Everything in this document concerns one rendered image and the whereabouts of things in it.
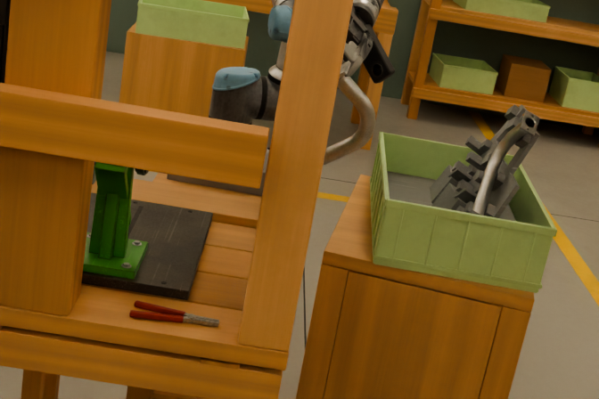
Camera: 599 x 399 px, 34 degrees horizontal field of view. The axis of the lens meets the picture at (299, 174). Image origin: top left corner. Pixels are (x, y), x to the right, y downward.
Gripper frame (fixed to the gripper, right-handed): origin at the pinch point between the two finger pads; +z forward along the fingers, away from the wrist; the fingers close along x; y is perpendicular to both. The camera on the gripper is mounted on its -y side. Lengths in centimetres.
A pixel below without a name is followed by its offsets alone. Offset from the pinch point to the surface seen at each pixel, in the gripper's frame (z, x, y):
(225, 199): -13, -54, -15
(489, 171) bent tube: -42, -12, -57
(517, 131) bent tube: -46, -1, -53
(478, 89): -453, -194, -230
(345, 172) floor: -280, -210, -153
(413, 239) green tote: -22, -28, -52
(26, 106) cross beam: 41, -21, 39
